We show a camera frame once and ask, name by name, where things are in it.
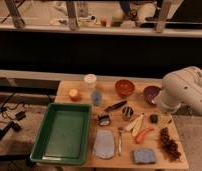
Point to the silver fork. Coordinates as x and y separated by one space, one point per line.
120 141

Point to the orange fruit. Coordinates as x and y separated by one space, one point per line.
74 95

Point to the dark grape bunch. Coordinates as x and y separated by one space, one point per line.
169 145

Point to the orange carrot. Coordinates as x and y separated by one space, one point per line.
142 134

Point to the red bowl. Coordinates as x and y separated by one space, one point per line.
124 88

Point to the green plastic tray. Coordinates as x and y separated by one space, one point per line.
63 135

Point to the blue sponge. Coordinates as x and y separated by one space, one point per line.
144 156

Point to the small black block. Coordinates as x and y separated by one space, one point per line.
154 118

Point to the grey folded cloth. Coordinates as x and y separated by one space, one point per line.
104 145

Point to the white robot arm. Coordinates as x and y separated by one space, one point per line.
181 86

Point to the white banana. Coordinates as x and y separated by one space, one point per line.
133 123

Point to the purple bowl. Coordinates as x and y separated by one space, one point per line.
150 92

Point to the black handled knife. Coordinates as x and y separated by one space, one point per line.
115 106

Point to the white lidded cup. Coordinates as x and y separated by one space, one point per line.
90 80

